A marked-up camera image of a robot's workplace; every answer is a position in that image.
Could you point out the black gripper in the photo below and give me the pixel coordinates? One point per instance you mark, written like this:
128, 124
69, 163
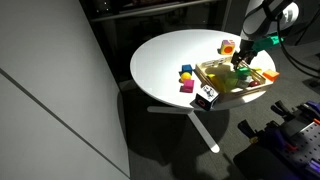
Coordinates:
246, 49

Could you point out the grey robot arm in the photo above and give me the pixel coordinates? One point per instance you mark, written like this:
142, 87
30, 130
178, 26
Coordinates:
263, 16

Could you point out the grey block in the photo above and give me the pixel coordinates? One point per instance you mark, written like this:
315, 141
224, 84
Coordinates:
245, 81

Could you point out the lime green block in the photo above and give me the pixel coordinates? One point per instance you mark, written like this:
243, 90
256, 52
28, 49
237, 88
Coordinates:
231, 80

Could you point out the orange block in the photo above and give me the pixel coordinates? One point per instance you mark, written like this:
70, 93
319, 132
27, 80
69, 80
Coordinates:
271, 75

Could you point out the yellow half-round block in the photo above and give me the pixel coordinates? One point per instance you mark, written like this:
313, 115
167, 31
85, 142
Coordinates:
216, 82

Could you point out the wooden tray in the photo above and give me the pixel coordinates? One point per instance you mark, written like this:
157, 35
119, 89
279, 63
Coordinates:
233, 95

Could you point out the blue block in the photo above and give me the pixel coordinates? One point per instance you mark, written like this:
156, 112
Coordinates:
187, 69

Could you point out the pink block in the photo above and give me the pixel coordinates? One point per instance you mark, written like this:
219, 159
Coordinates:
187, 86

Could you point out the yellow cube with orange circle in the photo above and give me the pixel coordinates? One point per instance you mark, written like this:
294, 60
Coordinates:
227, 47

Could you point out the dark red ball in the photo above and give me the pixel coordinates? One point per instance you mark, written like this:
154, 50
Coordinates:
254, 83

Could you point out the large yellow ball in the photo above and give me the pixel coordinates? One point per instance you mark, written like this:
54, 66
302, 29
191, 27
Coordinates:
185, 76

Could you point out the white table base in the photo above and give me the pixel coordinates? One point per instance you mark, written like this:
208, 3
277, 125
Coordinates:
203, 130

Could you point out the perforated metal plate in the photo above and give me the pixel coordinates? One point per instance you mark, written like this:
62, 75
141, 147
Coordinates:
306, 138

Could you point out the black round seat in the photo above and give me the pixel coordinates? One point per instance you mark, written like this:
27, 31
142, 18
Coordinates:
256, 165

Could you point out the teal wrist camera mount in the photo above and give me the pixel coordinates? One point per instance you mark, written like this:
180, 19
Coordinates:
268, 42

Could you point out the grey metal shelf rail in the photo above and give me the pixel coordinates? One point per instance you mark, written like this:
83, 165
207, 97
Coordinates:
150, 11

